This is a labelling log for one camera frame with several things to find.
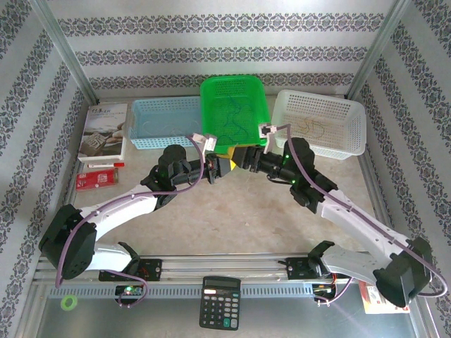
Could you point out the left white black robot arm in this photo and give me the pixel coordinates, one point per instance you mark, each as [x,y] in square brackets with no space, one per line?
[116,215]

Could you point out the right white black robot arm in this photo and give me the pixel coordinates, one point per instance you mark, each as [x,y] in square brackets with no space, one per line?
[359,222]

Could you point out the light blue plastic basket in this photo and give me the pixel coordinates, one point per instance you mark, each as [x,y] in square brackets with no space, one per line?
[165,109]

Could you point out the green plastic basket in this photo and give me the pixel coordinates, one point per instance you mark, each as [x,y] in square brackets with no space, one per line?
[218,91]

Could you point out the white marker red cap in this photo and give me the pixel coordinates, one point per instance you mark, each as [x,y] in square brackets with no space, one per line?
[105,165]

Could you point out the white plastic basket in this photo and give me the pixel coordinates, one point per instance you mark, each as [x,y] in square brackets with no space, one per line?
[334,105]

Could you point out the red cardboard box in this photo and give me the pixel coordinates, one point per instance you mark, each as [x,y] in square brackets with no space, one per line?
[97,179]

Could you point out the white paperback book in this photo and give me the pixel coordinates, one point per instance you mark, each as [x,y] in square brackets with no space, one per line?
[104,130]

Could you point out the black desk calculator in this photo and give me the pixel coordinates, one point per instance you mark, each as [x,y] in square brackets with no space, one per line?
[220,303]

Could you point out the red blister pack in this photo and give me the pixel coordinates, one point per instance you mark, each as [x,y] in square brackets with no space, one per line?
[368,299]

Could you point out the grey metal shelf panel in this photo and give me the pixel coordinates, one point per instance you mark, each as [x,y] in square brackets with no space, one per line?
[282,317]

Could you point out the green tape roll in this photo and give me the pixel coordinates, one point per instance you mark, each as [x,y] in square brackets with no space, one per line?
[63,303]

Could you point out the aluminium mounting rail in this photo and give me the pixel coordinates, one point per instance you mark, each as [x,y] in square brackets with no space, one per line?
[218,265]

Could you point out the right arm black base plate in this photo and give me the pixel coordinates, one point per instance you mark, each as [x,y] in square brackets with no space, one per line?
[297,269]

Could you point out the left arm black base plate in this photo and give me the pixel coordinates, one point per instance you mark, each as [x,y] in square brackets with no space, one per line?
[151,269]

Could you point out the aluminium frame post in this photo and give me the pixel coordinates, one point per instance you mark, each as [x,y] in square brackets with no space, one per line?
[378,45]
[63,49]

